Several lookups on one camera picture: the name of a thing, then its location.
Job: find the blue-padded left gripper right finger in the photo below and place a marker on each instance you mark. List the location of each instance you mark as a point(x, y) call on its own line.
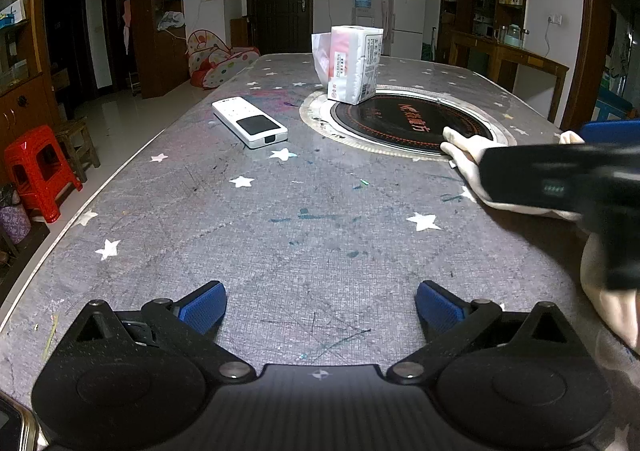
point(452, 328)

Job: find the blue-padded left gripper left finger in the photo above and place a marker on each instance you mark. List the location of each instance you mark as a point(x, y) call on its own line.
point(186, 327)

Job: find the cream sweatshirt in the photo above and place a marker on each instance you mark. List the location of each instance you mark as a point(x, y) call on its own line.
point(618, 308)

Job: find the dark wooden side table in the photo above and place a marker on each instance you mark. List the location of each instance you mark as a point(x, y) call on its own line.
point(500, 53)

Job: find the grey star-patterned table cover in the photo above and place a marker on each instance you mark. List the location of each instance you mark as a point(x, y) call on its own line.
point(320, 245)

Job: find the white remote control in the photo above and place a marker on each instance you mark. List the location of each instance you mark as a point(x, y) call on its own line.
point(252, 126)

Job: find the black smartphone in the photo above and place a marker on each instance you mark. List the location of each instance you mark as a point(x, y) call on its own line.
point(18, 427)

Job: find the round black induction cooktop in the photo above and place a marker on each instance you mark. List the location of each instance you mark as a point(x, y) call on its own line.
point(401, 122)

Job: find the red plastic stool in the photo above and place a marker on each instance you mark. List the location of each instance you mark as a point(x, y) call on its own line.
point(37, 167)

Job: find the small wooden stool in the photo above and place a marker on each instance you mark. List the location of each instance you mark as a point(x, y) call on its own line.
point(75, 140)

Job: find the polka dot play tent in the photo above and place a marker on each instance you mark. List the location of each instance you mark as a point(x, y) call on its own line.
point(212, 62)

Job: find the white refrigerator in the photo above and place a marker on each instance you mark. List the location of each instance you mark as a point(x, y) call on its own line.
point(405, 28)

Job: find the tissue paper pack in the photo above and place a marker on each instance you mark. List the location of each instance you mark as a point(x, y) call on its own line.
point(346, 61)

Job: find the water dispenser with blue bottle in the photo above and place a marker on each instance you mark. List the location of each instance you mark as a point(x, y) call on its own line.
point(363, 14)

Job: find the dark wooden shelf cabinet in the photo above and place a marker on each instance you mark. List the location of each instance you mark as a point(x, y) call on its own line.
point(158, 30)

